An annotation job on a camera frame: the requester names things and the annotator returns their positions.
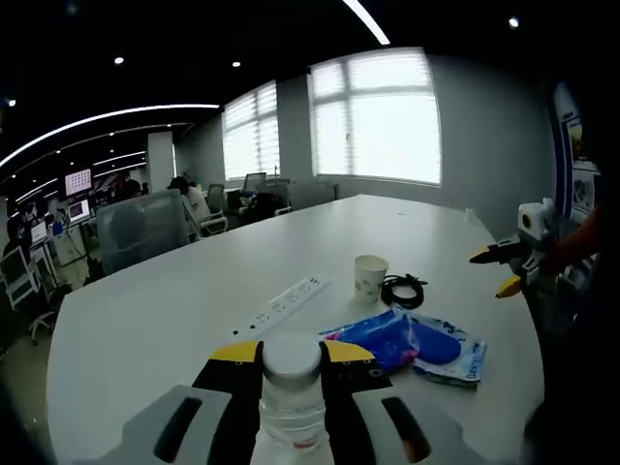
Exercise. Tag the long curved ceiling light strip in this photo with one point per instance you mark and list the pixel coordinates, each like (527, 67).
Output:
(97, 117)

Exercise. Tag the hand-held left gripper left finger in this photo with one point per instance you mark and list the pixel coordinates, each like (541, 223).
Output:
(227, 387)

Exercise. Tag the grey low cabinet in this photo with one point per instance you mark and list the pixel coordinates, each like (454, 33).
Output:
(312, 194)

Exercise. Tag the wide window with blinds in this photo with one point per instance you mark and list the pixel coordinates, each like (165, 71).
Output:
(378, 116)

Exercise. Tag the clear plastic bottle white cap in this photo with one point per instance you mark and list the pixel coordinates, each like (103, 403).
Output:
(290, 363)

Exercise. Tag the blue framed wall poster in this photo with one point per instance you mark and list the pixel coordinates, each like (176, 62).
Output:
(576, 145)

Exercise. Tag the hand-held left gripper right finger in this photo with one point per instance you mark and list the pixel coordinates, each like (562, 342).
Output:
(353, 387)

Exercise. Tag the white paper cup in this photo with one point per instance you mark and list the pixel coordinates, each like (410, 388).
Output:
(370, 278)

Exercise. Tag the blue tissue pack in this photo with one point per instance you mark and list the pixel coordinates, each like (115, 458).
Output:
(373, 339)

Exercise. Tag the narrow window with blinds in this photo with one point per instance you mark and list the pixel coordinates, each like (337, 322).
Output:
(252, 133)

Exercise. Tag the white frame office chair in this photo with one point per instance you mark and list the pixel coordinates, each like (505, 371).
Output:
(213, 220)

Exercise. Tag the clear package with blue pouch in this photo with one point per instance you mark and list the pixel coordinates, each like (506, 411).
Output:
(445, 346)

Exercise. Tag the small clear plastic thing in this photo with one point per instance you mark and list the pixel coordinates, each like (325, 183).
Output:
(471, 215)

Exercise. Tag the black office chair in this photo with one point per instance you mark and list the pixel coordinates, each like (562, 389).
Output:
(254, 183)

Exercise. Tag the short ceiling light strip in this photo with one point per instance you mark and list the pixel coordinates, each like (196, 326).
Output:
(368, 21)

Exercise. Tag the large grey mesh office chair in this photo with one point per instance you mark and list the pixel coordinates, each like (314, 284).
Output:
(145, 227)

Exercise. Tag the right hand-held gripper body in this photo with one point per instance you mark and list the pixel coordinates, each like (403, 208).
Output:
(535, 227)

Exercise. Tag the white power strip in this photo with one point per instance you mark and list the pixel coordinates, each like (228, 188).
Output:
(286, 305)

